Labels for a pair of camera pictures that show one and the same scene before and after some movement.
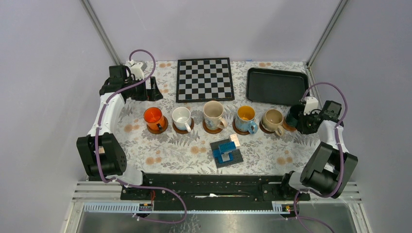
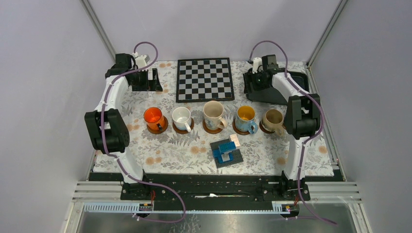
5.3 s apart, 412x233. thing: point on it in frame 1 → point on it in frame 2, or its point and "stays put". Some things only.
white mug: x=181 y=118 stays put
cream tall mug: x=213 y=111 stays put
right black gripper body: x=306 y=121 → x=257 y=80
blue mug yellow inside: x=244 y=121 stays put
